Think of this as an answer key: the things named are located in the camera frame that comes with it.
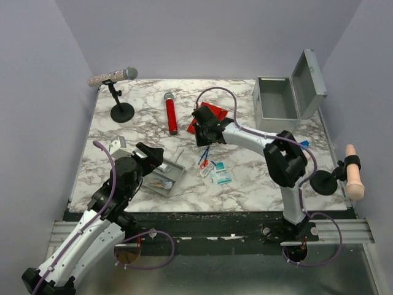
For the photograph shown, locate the gauze bandage roll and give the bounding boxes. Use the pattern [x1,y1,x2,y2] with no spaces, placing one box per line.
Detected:
[157,163,171,173]

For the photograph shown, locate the purple cable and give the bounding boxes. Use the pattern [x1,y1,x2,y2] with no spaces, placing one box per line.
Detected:
[195,87,343,267]
[30,140,176,295]

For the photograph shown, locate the grey metal medicine case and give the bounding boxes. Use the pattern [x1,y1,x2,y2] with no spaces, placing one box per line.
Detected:
[252,49,327,133]

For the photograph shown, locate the blue white small box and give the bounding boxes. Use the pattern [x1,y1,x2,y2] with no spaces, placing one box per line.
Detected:
[300,140,309,148]

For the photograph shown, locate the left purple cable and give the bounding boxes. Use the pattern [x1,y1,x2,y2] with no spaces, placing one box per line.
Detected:
[30,140,176,295]

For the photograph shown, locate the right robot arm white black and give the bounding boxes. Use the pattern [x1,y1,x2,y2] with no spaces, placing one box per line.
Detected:
[192,106,308,241]

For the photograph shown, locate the silver glitter microphone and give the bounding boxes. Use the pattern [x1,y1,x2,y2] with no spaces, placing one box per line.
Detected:
[87,66,138,87]

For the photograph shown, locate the red first aid pouch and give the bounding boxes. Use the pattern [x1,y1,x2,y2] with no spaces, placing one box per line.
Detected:
[187,101,228,134]

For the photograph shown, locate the black microphone stand left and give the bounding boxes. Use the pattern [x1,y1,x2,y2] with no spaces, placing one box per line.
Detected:
[102,79,134,123]

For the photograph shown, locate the small sachet packet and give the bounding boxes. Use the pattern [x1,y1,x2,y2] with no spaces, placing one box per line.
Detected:
[200,165,214,178]

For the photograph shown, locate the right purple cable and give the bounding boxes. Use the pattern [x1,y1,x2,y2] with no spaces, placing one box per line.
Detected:
[195,87,343,267]

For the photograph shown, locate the black mounting rail base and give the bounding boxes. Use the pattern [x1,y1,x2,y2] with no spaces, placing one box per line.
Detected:
[63,208,320,258]

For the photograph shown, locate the cotton swabs bag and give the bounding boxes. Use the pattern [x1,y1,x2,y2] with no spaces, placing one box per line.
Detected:
[150,178,173,190]

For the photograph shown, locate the grey plastic divided tray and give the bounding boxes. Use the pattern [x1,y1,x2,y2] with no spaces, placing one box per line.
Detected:
[142,159,185,197]

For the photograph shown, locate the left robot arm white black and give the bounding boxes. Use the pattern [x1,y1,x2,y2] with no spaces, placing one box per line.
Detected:
[21,141,164,294]

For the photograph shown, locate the teal white wipe packet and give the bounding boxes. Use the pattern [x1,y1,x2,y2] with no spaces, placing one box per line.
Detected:
[210,162,232,185]

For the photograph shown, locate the beige microphone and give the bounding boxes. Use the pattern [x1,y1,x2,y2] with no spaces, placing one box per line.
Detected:
[344,144,365,201]

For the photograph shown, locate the red small scissors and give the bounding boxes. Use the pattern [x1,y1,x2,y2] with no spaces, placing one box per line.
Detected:
[200,160,209,169]

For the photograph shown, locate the red glitter microphone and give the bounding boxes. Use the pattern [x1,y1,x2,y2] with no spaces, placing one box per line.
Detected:
[164,92,178,135]

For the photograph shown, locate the blue plastic tweezers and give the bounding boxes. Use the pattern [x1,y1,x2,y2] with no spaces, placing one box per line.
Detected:
[198,146,209,165]

